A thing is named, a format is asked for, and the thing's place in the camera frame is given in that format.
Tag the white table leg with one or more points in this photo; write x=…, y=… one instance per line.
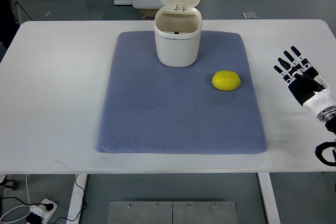
x=268, y=197
x=76, y=203

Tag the white trash bin open lid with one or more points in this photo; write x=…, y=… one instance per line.
x=177, y=30

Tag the grey metal floor plate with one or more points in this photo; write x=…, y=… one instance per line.
x=172, y=212

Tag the grey floor socket cover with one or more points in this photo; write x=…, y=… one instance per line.
x=249, y=15

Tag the white left table leg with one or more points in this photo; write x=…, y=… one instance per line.
x=76, y=203

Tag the white power strip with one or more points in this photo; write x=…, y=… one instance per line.
x=41, y=213

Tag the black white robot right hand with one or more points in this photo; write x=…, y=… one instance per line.
x=306, y=84

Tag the cardboard box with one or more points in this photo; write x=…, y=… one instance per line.
x=148, y=14

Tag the white right table leg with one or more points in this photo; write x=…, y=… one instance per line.
x=268, y=197

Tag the caster wheel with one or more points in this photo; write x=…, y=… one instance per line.
x=6, y=183

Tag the yellow lemon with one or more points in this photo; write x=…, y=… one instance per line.
x=226, y=80

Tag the blue quilted mat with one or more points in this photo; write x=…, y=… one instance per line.
x=153, y=108

